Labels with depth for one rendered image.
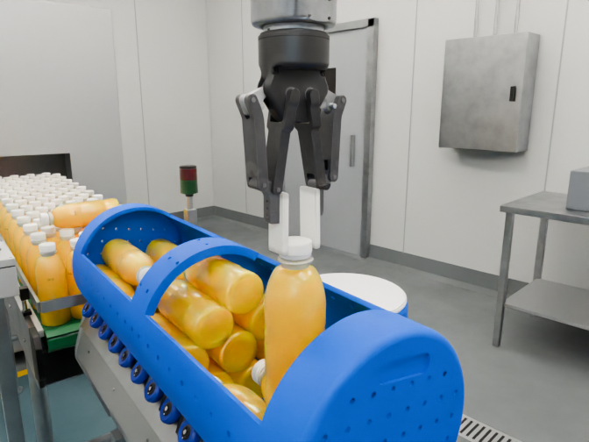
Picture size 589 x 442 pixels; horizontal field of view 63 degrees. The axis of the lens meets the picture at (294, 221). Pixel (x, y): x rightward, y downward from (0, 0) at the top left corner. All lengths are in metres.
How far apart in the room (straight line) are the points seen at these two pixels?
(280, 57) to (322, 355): 0.31
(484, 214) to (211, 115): 3.77
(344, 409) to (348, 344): 0.06
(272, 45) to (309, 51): 0.04
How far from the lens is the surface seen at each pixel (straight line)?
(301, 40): 0.50
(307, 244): 0.54
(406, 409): 0.60
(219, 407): 0.61
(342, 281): 1.22
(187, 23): 6.40
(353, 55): 4.71
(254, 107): 0.49
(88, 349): 1.33
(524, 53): 3.75
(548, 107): 3.90
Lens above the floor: 1.47
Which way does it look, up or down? 13 degrees down
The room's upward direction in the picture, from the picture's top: straight up
